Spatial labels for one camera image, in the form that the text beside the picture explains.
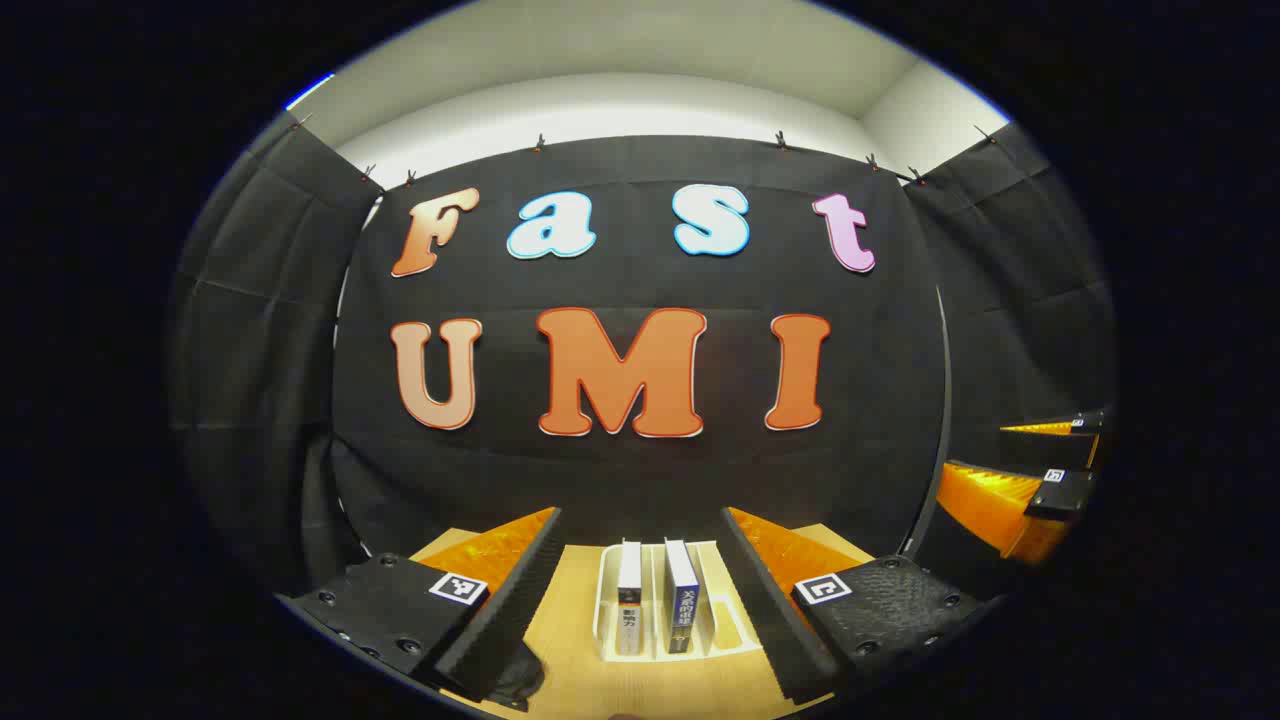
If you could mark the black backdrop cloth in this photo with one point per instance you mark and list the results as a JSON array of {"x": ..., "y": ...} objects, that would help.
[{"x": 640, "y": 470}]

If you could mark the row of black cloth clips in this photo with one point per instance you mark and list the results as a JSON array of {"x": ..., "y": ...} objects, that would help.
[{"x": 540, "y": 143}]

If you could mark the grey backdrop frame pole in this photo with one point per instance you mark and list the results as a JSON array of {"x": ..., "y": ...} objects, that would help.
[{"x": 946, "y": 400}]

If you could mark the blue cover book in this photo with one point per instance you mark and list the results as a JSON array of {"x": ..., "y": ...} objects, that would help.
[{"x": 683, "y": 600}]

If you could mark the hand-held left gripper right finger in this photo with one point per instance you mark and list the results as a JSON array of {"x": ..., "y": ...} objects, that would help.
[{"x": 765, "y": 610}]

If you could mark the black schoolbag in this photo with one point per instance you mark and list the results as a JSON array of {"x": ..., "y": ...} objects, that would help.
[{"x": 520, "y": 680}]

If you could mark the white plastic bookshelf organizer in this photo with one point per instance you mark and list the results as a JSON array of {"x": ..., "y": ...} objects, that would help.
[{"x": 710, "y": 600}]

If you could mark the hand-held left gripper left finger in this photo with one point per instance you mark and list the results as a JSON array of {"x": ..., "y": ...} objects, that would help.
[{"x": 510, "y": 600}]

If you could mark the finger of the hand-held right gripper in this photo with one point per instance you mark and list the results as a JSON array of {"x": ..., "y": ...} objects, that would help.
[
  {"x": 1065, "y": 495},
  {"x": 1092, "y": 420}
]

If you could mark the white portrait cover book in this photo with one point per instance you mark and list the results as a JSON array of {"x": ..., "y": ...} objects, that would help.
[{"x": 629, "y": 590}]

